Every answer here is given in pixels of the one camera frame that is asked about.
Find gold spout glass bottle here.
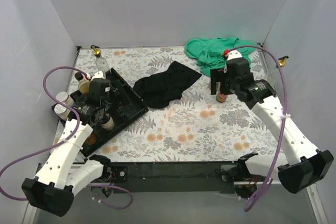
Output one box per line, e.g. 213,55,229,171
91,45,110,76

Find green cloth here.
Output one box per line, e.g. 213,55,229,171
185,37,257,77

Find black compartment tray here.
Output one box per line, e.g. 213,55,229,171
51,68,149,157

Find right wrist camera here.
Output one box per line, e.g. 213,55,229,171
223,49,242,61

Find blue label spice jar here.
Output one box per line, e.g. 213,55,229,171
56,91,74,107

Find tall gold spout bottle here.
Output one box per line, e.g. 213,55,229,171
265,56,289,87

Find dark soy sauce bottle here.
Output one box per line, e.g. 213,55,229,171
75,72,90,94

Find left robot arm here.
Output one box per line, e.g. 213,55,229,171
22,78,112,217

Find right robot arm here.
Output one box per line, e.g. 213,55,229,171
211,51,334,194

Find silver lid spice jar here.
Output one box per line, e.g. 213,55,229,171
54,104,70,121

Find black cloth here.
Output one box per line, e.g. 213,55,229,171
133,61,202,109

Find yellow cap sauce bottle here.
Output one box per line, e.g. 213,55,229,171
216,93,227,103

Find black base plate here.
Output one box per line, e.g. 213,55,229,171
90,161,259,195

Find pink cap spice bottle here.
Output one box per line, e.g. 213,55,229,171
84,133,97,146

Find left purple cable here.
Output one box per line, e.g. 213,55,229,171
0,66,133,210

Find white spice jar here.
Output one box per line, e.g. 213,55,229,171
100,116,115,131

